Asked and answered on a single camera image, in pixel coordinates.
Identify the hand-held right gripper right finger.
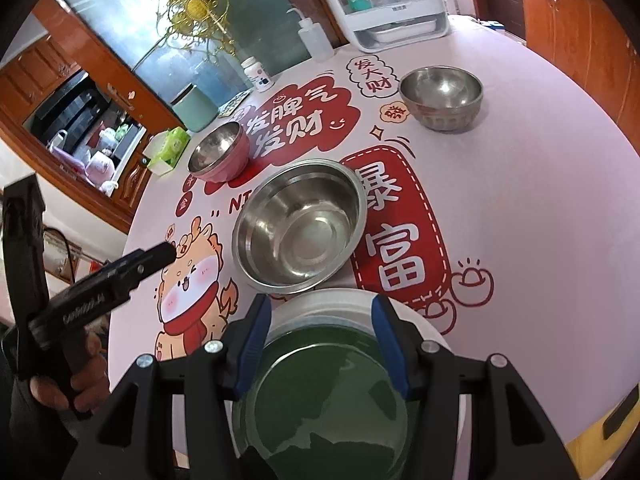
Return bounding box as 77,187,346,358
371,292,581,480

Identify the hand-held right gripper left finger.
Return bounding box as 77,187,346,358
65,292,273,480

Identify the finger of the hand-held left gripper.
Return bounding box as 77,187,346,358
106,241,179,302

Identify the plain white plate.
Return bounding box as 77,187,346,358
265,287,471,441

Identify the blue patterned white plate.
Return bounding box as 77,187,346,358
267,295,378,348

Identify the green plate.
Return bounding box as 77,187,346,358
232,327,426,480

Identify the large steel bowl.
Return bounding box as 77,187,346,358
231,159,369,295

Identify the pink steel bowl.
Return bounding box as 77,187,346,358
187,121,252,182

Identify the small steel bowl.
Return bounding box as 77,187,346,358
399,66,484,133

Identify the person's left forearm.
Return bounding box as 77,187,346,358
0,360,66,480

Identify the person's left hand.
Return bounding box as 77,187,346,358
30,330,111,418

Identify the green tissue box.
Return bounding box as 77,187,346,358
141,126,192,177

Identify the mint green canister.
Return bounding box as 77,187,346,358
170,82,219,133

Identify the small patterned packet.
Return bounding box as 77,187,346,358
218,91,253,118

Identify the frosted glass panel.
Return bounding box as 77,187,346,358
52,0,321,116

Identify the printed cartoon tablecloth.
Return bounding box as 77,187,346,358
107,15,640,466

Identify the white pill bottle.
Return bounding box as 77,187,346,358
240,56,276,94

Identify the carved brown wooden cabinet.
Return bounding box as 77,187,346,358
0,0,186,233

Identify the yellow chair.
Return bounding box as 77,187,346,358
565,425,631,480

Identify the golden ornament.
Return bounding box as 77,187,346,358
150,0,281,61

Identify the clear squeeze bottle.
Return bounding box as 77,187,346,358
286,7,335,63

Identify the white countertop appliance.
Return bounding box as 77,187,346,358
309,0,451,53

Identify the orange wooden cabinet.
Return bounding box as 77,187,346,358
515,0,640,156

